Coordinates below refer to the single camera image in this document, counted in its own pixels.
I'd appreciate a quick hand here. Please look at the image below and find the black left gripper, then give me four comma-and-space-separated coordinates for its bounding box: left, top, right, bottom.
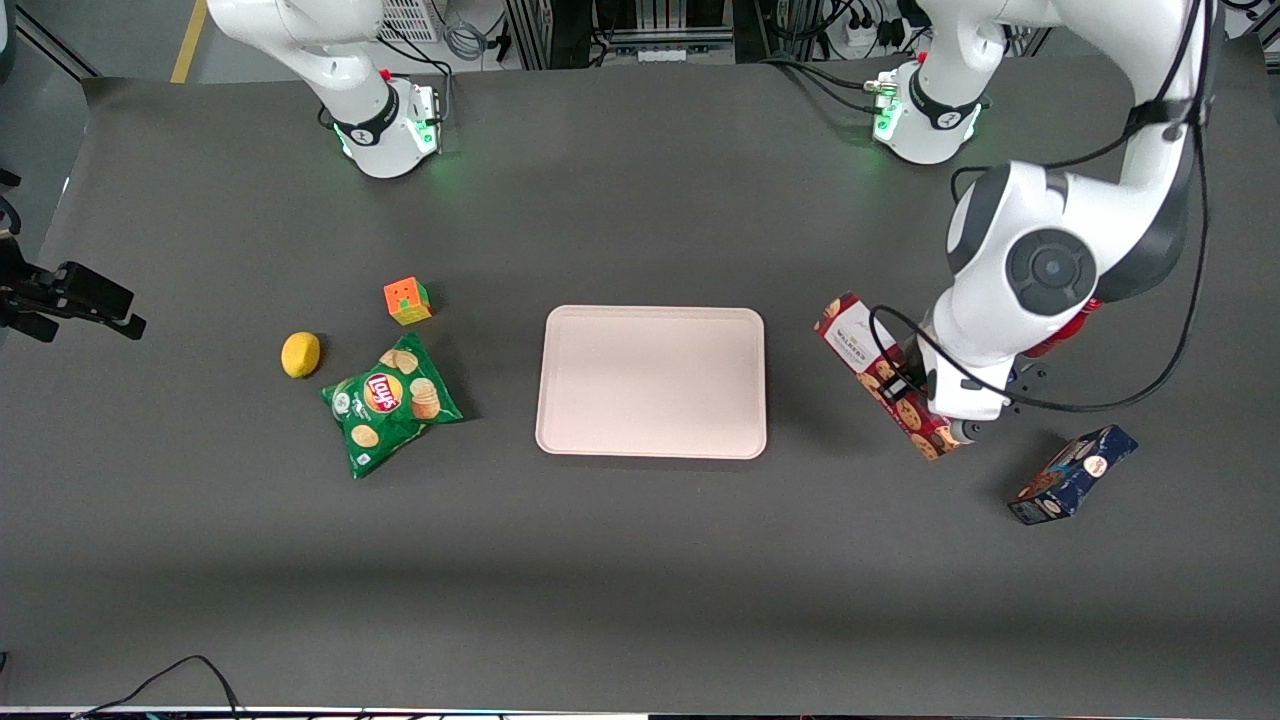
880, 365, 1053, 413

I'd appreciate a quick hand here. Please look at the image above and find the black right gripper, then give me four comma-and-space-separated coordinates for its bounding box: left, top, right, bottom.
0, 240, 147, 343

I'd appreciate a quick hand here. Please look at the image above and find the red cookie box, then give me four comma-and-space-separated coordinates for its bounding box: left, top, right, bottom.
814, 292, 966, 462

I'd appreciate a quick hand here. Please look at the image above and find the blue cookie box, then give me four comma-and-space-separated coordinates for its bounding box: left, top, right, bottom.
1007, 424, 1140, 527

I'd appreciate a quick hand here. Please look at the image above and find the beige plastic tray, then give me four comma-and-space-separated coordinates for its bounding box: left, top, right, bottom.
535, 305, 769, 461

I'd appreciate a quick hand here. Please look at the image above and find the white perforated box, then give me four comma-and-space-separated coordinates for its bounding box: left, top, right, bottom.
378, 0, 443, 44

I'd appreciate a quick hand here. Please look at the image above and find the red cola bottle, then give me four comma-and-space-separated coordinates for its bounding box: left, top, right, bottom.
1022, 297, 1103, 360

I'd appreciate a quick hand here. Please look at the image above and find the yellow lemon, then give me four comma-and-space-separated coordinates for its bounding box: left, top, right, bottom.
280, 331, 323, 380

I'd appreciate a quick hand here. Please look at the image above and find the green Lay's chips bag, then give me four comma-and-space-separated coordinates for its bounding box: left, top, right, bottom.
320, 333, 466, 481

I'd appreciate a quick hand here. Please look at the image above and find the orange green puzzle cube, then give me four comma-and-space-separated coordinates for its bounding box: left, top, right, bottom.
383, 276, 434, 327

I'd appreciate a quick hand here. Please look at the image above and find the dark grey table mat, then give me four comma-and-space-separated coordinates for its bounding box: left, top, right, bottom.
0, 45, 1280, 716

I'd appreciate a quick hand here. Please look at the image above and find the white power strip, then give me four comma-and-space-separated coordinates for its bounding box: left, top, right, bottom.
840, 18, 903, 53

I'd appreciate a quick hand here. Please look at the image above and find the black equipment rack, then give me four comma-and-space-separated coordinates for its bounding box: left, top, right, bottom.
505, 0, 736, 71

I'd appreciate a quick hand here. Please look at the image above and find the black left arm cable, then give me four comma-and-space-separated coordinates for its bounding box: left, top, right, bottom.
866, 0, 1217, 414

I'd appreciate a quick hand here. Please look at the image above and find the black left base cable bundle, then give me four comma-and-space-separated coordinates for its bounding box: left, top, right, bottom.
765, 52, 886, 116

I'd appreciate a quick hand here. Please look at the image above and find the thin black loose cable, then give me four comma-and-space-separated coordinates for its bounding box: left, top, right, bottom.
70, 655, 243, 720

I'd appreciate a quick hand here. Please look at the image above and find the black right base cable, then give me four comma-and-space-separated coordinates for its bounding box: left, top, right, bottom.
375, 28, 456, 101

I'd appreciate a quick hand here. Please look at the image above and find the grey coiled cable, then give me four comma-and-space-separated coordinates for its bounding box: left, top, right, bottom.
443, 0, 493, 63

